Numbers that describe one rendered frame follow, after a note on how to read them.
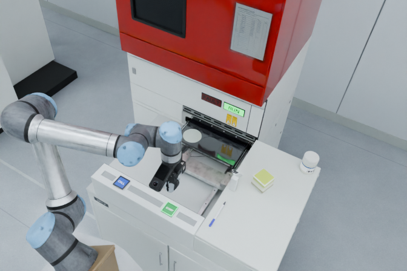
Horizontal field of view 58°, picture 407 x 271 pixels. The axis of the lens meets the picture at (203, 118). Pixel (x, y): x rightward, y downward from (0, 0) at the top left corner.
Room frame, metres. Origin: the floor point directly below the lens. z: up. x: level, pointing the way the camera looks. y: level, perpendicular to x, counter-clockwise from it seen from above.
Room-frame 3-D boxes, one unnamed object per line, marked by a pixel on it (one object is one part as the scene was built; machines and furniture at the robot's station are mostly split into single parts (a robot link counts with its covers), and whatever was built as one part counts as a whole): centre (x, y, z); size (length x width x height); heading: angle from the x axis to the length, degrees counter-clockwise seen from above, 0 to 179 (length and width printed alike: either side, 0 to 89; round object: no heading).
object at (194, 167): (1.14, 0.01, 0.87); 0.36 x 0.08 x 0.03; 63
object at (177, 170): (0.86, 0.10, 1.25); 0.09 x 0.08 x 0.12; 153
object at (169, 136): (0.85, 0.11, 1.41); 0.09 x 0.08 x 0.11; 87
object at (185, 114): (1.39, -0.08, 0.89); 0.44 x 0.02 x 0.10; 63
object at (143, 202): (0.90, 0.23, 0.89); 0.55 x 0.09 x 0.14; 63
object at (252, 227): (0.93, -0.30, 0.89); 0.62 x 0.35 x 0.14; 153
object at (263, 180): (1.00, -0.29, 1.00); 0.07 x 0.07 x 0.07; 44
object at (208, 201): (1.07, -0.10, 0.84); 0.50 x 0.02 x 0.03; 153
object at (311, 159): (1.12, -0.52, 1.01); 0.07 x 0.07 x 0.10
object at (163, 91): (1.48, 0.08, 1.02); 0.82 x 0.03 x 0.40; 63
